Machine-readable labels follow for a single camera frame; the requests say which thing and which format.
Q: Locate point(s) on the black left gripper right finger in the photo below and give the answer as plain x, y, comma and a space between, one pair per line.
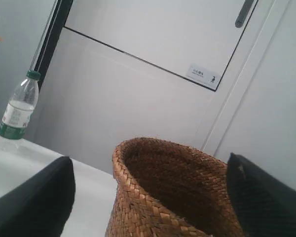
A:
264, 206

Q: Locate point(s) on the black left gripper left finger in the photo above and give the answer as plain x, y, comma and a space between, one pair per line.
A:
41, 206

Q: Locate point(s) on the brown woven basket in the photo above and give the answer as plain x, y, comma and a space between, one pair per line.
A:
165, 189

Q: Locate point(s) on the clear plastic water bottle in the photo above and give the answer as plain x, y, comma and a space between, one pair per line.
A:
18, 112

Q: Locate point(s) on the white door sign sticker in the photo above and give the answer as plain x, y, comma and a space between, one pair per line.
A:
204, 77

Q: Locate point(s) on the white door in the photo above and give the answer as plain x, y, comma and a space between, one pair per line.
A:
119, 69

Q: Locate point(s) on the dark door handle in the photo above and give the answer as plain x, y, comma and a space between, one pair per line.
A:
240, 20

